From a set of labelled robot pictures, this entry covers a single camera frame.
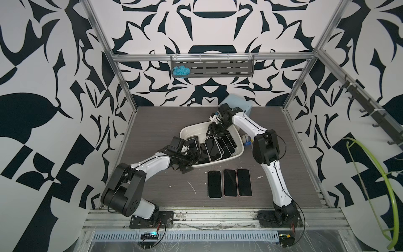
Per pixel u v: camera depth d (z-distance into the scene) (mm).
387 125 549
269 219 729
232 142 995
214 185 830
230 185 831
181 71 914
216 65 936
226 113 796
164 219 745
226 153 939
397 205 503
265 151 626
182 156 806
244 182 850
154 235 730
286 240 714
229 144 981
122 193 445
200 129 1014
